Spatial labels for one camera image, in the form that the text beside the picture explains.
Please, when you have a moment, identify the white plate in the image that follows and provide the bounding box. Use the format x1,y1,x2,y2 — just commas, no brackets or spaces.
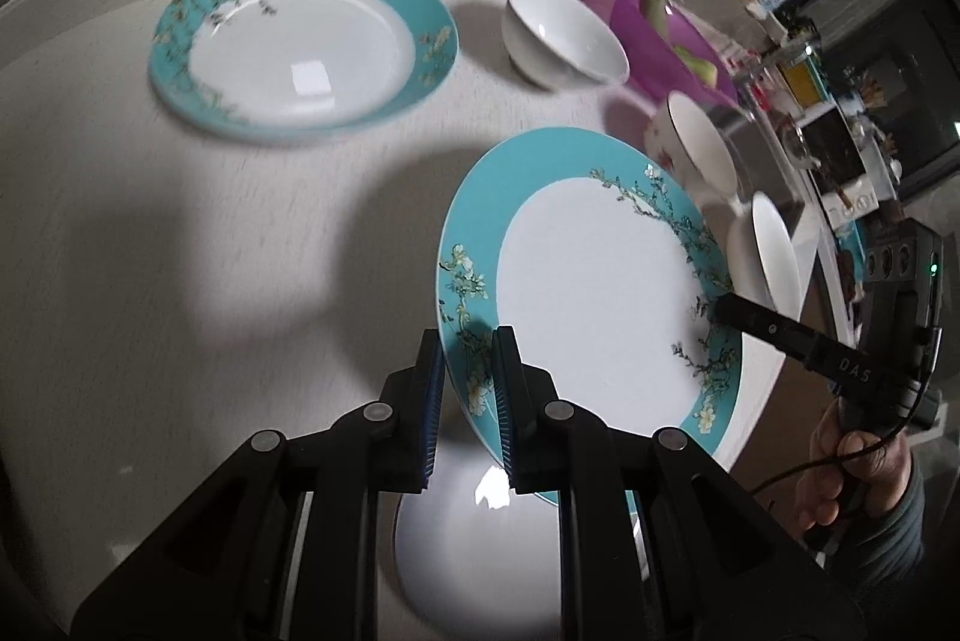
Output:
394,446,650,619

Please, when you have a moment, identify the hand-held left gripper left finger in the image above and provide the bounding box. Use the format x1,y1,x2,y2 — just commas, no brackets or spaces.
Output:
71,330,451,641

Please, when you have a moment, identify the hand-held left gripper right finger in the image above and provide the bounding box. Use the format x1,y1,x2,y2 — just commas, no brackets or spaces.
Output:
491,326,863,641

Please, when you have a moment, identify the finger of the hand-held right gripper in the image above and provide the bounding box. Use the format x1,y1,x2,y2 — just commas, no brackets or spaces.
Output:
709,292,830,376

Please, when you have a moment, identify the teal floral rim plate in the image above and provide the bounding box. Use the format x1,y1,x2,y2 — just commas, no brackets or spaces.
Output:
148,0,458,136
436,127,743,511

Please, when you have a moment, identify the person's right hand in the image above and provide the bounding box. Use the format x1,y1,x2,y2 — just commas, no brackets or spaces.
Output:
796,397,920,529

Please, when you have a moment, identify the white dark-rimmed bowl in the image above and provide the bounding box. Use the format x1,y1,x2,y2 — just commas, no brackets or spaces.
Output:
726,191,802,319

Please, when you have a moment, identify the plain white bowl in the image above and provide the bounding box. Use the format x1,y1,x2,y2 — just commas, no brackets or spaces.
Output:
502,0,629,91

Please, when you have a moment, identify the person's right forearm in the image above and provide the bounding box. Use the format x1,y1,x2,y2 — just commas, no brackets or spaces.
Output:
825,453,932,589

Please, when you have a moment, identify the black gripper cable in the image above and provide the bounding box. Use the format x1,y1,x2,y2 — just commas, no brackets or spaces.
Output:
754,326,942,499

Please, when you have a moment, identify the purple plastic basin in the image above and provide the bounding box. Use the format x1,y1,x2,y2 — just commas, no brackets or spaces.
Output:
562,0,743,109

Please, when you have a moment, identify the green vegetable piece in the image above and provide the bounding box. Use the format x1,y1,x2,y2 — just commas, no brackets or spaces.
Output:
673,44,719,87
637,0,670,38

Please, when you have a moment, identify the white box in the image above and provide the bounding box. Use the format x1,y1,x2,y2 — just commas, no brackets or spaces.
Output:
817,176,880,231

